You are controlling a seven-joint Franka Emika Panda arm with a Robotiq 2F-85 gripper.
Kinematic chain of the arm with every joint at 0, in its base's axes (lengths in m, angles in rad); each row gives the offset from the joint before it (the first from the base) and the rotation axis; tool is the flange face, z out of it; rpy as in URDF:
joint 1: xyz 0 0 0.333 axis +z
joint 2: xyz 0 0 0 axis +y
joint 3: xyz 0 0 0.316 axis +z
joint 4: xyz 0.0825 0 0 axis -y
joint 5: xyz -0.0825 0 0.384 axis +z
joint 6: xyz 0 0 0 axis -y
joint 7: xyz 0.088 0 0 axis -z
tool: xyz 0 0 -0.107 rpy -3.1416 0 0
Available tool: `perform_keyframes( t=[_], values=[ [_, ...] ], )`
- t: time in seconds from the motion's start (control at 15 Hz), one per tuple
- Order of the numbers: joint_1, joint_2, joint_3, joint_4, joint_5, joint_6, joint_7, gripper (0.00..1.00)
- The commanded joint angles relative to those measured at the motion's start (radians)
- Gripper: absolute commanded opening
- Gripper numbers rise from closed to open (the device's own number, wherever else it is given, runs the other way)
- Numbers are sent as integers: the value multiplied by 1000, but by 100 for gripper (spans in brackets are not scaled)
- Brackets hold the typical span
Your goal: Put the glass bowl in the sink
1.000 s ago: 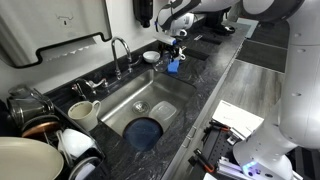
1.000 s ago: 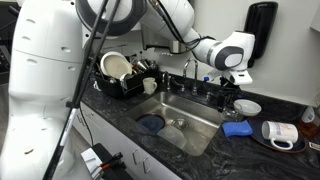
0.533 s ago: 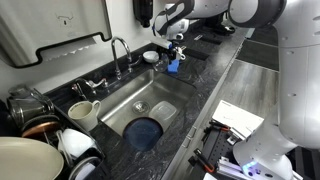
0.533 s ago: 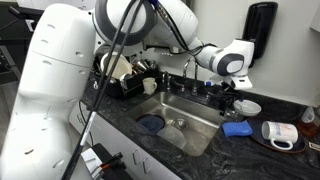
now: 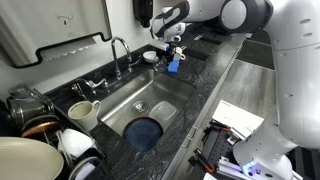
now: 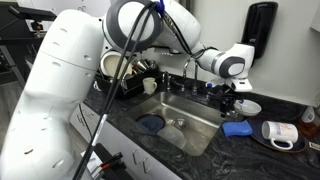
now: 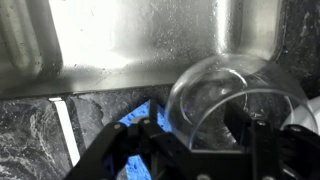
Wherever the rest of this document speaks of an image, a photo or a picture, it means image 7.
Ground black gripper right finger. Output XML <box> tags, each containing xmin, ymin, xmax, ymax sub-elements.
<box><xmin>224</xmin><ymin>100</ymin><xmax>320</xmax><ymax>180</ymax></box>

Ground blue sponge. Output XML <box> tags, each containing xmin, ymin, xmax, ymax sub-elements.
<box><xmin>102</xmin><ymin>100</ymin><xmax>173</xmax><ymax>180</ymax></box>

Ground clear glass bowl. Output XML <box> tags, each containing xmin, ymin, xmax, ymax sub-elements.
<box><xmin>163</xmin><ymin>53</ymin><xmax>320</xmax><ymax>152</ymax></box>

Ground stainless steel sink basin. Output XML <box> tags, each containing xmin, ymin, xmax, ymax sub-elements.
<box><xmin>0</xmin><ymin>0</ymin><xmax>283</xmax><ymax>101</ymax></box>

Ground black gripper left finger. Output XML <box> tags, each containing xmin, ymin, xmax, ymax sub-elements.
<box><xmin>64</xmin><ymin>98</ymin><xmax>178</xmax><ymax>180</ymax></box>

